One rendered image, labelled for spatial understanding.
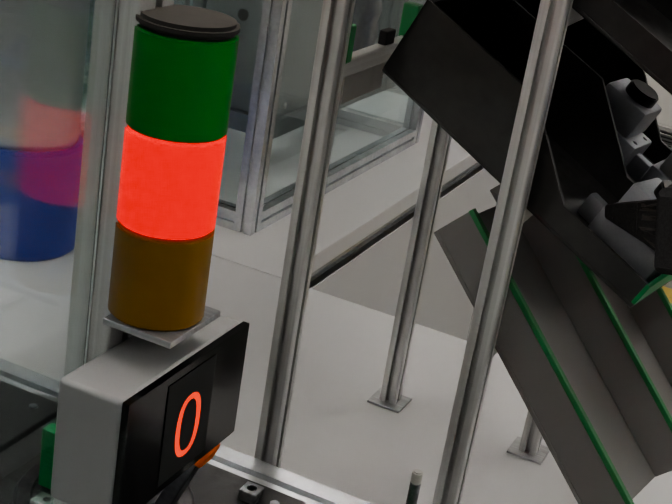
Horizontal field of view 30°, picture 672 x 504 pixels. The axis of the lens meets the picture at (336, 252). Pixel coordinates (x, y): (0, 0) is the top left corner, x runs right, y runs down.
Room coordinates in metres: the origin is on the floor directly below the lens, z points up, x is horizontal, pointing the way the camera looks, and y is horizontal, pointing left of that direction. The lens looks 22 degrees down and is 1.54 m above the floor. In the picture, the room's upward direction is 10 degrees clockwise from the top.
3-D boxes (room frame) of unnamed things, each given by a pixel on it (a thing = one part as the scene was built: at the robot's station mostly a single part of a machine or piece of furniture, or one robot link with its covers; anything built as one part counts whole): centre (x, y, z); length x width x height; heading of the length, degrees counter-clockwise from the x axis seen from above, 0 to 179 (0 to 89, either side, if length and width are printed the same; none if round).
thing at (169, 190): (0.59, 0.09, 1.33); 0.05 x 0.05 x 0.05
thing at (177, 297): (0.59, 0.09, 1.28); 0.05 x 0.05 x 0.05
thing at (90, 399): (0.59, 0.09, 1.29); 0.12 x 0.05 x 0.25; 158
